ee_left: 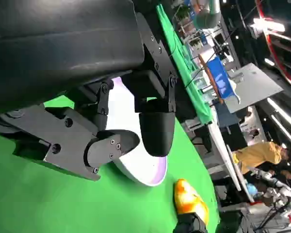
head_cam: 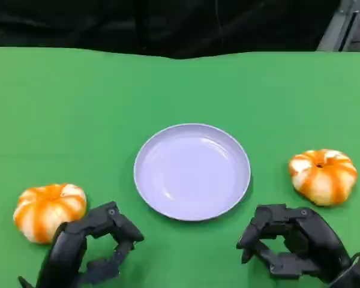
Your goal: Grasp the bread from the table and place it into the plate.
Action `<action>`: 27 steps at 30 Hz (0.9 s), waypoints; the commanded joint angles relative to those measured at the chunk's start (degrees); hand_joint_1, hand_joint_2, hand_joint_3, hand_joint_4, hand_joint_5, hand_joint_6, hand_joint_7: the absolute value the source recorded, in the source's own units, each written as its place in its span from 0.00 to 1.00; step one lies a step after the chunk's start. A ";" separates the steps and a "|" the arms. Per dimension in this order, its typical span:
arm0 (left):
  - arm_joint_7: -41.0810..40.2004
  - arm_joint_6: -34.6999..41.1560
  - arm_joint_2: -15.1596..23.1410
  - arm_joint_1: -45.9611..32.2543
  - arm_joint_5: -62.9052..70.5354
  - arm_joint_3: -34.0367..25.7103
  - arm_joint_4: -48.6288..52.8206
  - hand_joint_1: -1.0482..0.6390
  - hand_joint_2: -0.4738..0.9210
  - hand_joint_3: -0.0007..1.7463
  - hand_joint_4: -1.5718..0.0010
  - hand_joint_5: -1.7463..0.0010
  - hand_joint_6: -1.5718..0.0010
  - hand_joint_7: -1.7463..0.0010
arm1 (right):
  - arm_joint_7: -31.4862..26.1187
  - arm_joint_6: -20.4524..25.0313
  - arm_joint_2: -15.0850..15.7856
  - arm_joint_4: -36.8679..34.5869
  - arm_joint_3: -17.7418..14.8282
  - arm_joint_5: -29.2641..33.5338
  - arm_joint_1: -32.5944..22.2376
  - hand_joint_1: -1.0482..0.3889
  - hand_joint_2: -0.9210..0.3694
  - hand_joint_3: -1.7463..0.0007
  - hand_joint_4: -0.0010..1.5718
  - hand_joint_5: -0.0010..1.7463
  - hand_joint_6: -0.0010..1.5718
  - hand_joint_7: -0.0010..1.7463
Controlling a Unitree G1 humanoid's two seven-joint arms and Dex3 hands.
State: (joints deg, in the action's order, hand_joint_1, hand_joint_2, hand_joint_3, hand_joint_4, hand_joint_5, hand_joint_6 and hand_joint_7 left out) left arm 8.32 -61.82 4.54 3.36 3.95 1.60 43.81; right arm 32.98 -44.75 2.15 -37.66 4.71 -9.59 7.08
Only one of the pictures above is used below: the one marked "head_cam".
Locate orange white toy bread roll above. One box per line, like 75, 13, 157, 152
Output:
289, 148, 358, 207
13, 183, 88, 244

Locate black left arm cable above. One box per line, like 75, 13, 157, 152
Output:
17, 275, 34, 288

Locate grey metal frame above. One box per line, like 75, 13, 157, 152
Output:
316, 0, 360, 52

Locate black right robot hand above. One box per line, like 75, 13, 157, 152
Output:
236, 203, 353, 284

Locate black backdrop curtain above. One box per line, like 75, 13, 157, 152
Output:
0, 0, 341, 59

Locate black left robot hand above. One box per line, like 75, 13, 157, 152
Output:
35, 201, 145, 288

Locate lilac plate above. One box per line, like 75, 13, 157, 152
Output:
133, 122, 252, 222

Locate green table cloth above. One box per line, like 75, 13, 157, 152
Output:
0, 46, 360, 288

